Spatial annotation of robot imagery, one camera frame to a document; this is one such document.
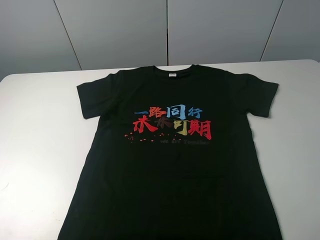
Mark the black printed t-shirt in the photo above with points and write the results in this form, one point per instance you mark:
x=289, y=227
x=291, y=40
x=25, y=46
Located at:
x=173, y=158

